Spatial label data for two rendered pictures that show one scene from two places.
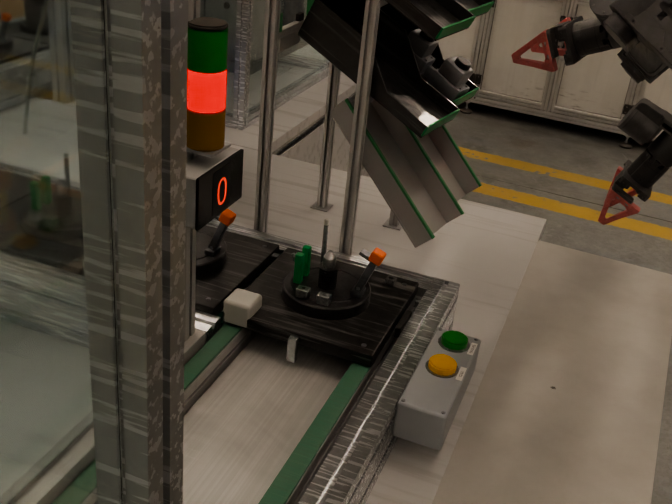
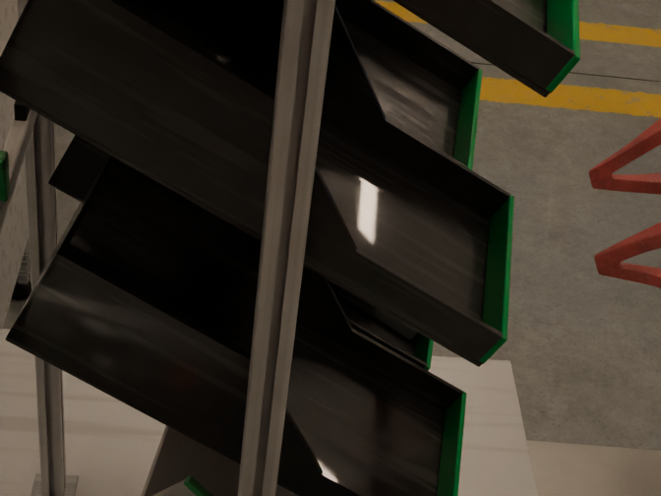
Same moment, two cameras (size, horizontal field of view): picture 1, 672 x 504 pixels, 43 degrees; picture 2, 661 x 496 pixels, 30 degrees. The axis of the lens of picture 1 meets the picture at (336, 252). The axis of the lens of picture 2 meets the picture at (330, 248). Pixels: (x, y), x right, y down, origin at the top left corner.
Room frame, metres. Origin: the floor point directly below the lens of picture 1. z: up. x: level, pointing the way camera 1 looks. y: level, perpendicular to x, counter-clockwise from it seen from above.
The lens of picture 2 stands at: (0.92, 0.16, 1.77)
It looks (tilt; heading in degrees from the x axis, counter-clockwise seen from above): 37 degrees down; 335
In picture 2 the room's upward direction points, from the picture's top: 8 degrees clockwise
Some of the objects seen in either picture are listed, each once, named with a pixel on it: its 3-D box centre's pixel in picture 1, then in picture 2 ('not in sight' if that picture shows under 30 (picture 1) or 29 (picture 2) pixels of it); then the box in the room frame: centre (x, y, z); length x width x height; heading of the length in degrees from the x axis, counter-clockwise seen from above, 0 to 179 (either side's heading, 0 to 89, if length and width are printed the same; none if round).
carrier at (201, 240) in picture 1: (184, 233); not in sight; (1.23, 0.25, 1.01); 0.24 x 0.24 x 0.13; 72
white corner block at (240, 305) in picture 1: (242, 308); not in sight; (1.09, 0.13, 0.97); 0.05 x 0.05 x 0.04; 72
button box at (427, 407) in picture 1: (438, 384); not in sight; (1.00, -0.17, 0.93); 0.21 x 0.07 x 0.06; 162
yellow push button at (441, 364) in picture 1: (442, 367); not in sight; (1.00, -0.17, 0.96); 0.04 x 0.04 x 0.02
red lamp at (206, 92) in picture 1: (205, 87); not in sight; (1.00, 0.18, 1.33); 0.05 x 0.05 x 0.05
